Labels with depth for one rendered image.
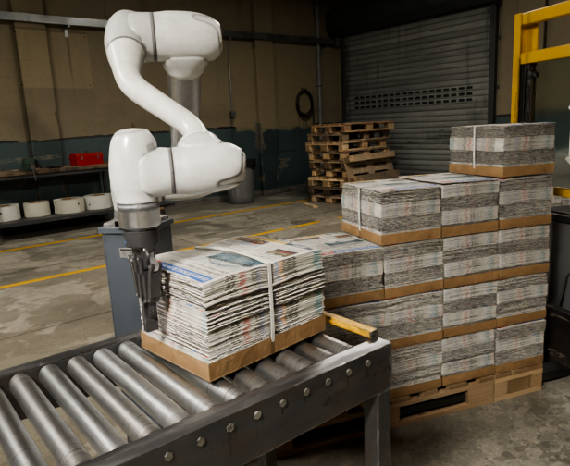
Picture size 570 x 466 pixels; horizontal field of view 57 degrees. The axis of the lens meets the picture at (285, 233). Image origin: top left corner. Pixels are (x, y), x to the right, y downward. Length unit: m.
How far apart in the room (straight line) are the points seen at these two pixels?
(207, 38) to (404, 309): 1.36
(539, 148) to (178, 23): 1.69
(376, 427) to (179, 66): 1.12
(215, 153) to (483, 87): 8.42
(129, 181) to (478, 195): 1.65
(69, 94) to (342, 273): 6.89
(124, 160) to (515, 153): 1.81
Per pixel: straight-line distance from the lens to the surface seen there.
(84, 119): 8.59
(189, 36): 1.57
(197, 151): 1.14
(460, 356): 2.56
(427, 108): 9.99
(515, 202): 2.53
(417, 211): 2.24
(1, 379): 1.41
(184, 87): 1.68
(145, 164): 1.12
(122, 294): 2.07
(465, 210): 2.37
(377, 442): 1.44
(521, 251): 2.61
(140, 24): 1.57
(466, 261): 2.43
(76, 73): 8.62
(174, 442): 1.02
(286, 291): 1.26
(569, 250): 3.20
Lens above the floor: 1.34
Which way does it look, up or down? 12 degrees down
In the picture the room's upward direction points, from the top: 3 degrees counter-clockwise
